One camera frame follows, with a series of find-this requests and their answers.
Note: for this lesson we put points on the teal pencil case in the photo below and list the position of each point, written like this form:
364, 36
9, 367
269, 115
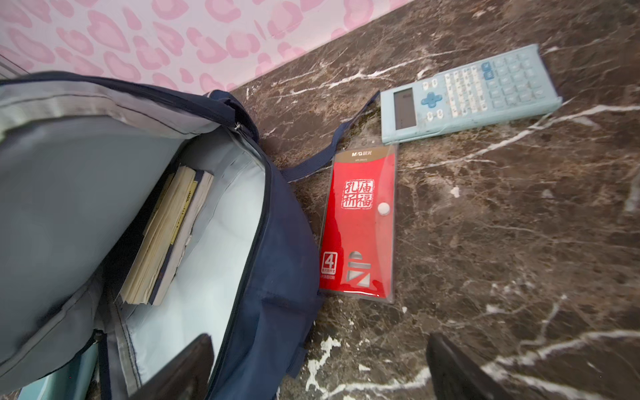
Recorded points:
71, 381

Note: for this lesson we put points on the blue book yellow label front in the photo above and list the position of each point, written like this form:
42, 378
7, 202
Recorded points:
157, 238

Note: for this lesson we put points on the light blue calculator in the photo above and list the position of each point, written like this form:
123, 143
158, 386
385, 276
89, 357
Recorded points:
500, 89

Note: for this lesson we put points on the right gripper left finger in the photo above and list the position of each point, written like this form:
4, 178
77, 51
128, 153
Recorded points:
185, 377

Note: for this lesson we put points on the navy blue backpack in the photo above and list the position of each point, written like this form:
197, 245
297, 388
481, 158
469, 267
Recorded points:
84, 162

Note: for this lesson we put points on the blue book yellow label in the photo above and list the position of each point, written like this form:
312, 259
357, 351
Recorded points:
182, 235
157, 238

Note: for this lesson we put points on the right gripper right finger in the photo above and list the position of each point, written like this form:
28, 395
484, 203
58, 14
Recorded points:
455, 376

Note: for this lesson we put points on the red stationery packet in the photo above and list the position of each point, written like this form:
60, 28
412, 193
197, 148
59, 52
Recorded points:
357, 246

